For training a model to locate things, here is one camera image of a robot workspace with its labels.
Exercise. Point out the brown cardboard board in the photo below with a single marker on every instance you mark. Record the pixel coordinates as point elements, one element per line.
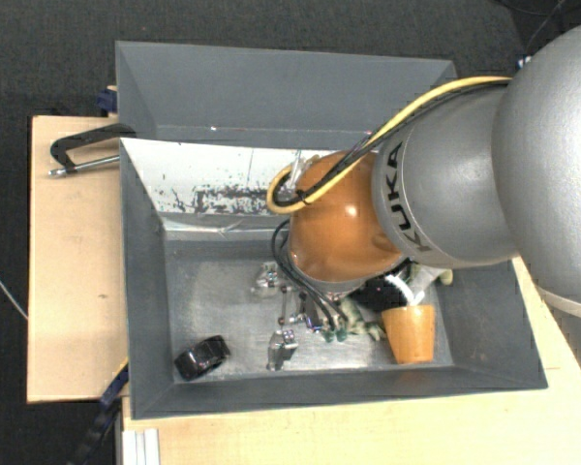
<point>72,259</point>

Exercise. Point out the orange plastic cup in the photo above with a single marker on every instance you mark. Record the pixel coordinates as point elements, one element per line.
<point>410,333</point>

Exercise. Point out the green camouflage toy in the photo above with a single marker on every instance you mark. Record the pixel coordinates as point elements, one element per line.
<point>363,318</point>

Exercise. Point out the black tape roll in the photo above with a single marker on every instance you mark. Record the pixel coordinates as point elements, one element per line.
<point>201,358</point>

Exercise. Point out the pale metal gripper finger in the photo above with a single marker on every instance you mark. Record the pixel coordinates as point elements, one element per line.
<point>266,279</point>
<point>282,348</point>

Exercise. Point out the grey metal bin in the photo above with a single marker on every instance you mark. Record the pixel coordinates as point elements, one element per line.
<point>213,279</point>

